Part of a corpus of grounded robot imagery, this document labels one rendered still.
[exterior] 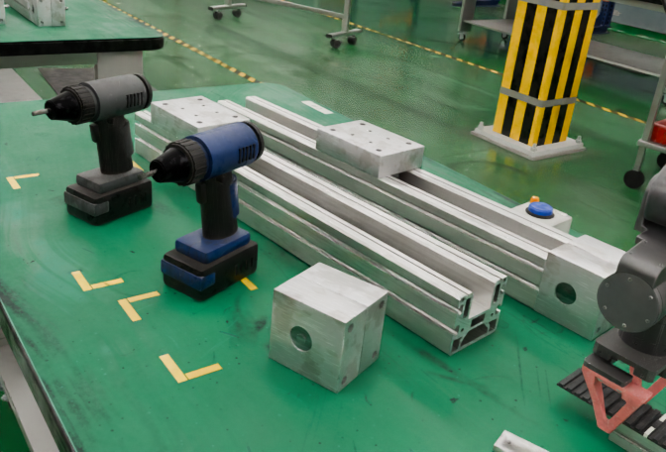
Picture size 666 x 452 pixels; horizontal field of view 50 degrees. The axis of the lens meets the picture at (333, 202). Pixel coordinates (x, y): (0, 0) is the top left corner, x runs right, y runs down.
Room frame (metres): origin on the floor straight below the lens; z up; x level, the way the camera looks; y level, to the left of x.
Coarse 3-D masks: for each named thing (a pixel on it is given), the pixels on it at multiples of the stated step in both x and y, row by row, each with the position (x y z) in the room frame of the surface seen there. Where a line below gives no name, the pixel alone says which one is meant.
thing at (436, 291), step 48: (144, 144) 1.28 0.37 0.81; (240, 192) 1.06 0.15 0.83; (288, 192) 1.00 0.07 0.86; (336, 192) 1.02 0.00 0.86; (288, 240) 0.97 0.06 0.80; (336, 240) 0.91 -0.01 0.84; (384, 240) 0.93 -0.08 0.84; (432, 240) 0.89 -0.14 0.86; (384, 288) 0.84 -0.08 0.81; (432, 288) 0.77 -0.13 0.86; (480, 288) 0.80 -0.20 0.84; (432, 336) 0.76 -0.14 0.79; (480, 336) 0.78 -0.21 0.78
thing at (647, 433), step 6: (660, 420) 0.62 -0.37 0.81; (648, 426) 0.61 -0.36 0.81; (654, 426) 0.60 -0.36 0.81; (660, 426) 0.61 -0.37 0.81; (642, 432) 0.60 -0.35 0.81; (648, 432) 0.59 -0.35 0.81; (654, 432) 0.60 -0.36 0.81; (660, 432) 0.60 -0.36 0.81; (648, 438) 0.59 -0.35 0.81; (654, 438) 0.59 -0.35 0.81; (660, 438) 0.59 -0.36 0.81
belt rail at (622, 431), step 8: (616, 432) 0.62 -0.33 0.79; (624, 432) 0.61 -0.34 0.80; (632, 432) 0.60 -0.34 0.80; (616, 440) 0.61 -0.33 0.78; (624, 440) 0.61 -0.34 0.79; (632, 440) 0.61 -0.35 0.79; (640, 440) 0.60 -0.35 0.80; (648, 440) 0.59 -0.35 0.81; (624, 448) 0.60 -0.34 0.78; (632, 448) 0.60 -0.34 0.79; (640, 448) 0.59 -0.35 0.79; (648, 448) 0.59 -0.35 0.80; (656, 448) 0.58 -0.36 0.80
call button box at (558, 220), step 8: (512, 208) 1.09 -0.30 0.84; (520, 208) 1.10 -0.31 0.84; (528, 216) 1.07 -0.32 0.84; (536, 216) 1.06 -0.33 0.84; (544, 216) 1.07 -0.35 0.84; (552, 216) 1.07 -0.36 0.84; (560, 216) 1.08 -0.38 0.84; (568, 216) 1.08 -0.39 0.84; (552, 224) 1.04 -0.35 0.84; (560, 224) 1.06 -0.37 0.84; (568, 224) 1.08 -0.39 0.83; (568, 232) 1.08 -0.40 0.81
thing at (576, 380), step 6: (576, 372) 0.69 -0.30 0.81; (582, 372) 0.69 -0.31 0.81; (570, 378) 0.67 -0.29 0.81; (576, 378) 0.68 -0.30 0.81; (582, 378) 0.68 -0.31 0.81; (558, 384) 0.66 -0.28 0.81; (564, 384) 0.66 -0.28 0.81; (570, 384) 0.67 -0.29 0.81; (576, 384) 0.66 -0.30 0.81; (582, 384) 0.67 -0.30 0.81; (570, 390) 0.65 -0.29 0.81
